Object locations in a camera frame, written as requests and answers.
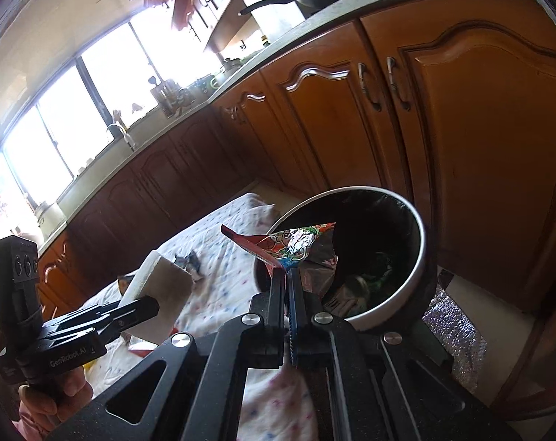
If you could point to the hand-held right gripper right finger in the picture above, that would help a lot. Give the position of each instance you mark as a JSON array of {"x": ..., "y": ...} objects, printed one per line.
[{"x": 301, "y": 317}]

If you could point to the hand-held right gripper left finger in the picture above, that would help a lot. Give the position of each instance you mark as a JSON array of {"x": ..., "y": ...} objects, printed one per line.
[{"x": 278, "y": 312}]

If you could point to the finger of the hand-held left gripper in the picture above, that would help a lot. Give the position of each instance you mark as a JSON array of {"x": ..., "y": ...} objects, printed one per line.
[{"x": 142, "y": 308}]

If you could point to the white paper box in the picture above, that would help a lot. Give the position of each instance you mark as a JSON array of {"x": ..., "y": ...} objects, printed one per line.
[{"x": 163, "y": 285}]

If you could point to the colourful foil snack wrapper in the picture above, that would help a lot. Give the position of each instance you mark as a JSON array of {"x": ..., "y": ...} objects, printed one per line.
[{"x": 296, "y": 241}]

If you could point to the black trash can white rim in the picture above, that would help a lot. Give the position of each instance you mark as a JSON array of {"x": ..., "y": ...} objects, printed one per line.
[{"x": 415, "y": 262}]

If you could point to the person's left hand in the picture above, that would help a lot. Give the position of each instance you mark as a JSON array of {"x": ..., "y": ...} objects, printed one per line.
[{"x": 52, "y": 404}]

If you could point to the white dotted tablecloth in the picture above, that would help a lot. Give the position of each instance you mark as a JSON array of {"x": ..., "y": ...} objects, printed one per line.
[{"x": 222, "y": 294}]

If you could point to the small grey crumpled wrapper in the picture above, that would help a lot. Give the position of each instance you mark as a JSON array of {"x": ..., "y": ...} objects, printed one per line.
[{"x": 190, "y": 262}]

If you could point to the white rice cooker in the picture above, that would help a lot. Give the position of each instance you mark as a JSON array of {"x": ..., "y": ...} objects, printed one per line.
[{"x": 48, "y": 218}]

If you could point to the silver foil bag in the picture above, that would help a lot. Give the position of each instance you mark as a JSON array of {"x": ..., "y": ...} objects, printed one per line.
[{"x": 452, "y": 330}]

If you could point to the chrome sink faucet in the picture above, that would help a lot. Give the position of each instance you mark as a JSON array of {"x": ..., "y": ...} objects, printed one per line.
[{"x": 119, "y": 132}]

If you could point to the kitchen window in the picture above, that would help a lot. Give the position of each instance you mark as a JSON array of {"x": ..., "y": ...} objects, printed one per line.
[{"x": 98, "y": 92}]

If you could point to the knife rack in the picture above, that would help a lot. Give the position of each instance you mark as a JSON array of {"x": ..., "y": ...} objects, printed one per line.
[{"x": 165, "y": 94}]

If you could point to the wooden lower kitchen cabinets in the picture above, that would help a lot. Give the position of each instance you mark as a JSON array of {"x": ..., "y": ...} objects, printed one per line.
[{"x": 466, "y": 147}]

